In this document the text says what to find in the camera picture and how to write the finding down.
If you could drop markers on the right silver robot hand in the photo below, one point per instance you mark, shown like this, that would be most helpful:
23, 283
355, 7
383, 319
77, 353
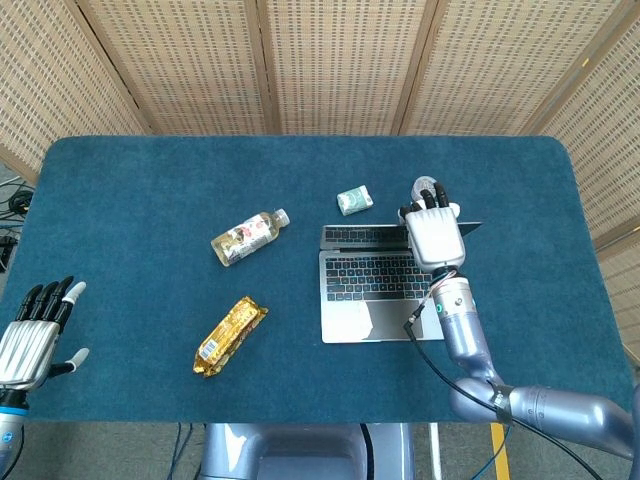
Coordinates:
435, 240

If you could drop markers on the woven bamboo folding screen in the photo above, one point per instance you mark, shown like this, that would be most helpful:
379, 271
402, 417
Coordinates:
340, 60

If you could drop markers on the yellow floor tape strip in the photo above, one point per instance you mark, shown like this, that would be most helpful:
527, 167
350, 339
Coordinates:
500, 450

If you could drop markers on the gold foil snack package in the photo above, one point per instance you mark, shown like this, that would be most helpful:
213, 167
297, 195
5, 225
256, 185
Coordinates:
230, 335

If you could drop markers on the white table leg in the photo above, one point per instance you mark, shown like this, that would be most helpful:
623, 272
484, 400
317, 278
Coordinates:
435, 450

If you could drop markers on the clear bottle with yellow drink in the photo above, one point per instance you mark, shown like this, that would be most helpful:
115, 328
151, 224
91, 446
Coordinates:
245, 237

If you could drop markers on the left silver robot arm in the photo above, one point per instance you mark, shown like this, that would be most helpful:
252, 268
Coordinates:
7, 430

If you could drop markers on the green white tissue pack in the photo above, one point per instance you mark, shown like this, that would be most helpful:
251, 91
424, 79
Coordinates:
355, 200

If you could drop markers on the grey robot torso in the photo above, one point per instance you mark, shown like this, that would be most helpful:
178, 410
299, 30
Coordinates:
300, 450

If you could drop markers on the round silver can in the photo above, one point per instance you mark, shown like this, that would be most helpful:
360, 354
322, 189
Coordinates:
420, 184

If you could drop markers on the blue table cloth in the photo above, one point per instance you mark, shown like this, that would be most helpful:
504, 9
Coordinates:
150, 200

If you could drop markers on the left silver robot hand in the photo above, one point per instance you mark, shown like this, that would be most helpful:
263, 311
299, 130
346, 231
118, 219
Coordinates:
25, 350

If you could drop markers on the grey laptop with black keyboard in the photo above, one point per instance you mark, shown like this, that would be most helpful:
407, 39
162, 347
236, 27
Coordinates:
350, 280

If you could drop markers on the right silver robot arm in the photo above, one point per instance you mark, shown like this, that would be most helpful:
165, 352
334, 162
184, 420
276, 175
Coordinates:
462, 330

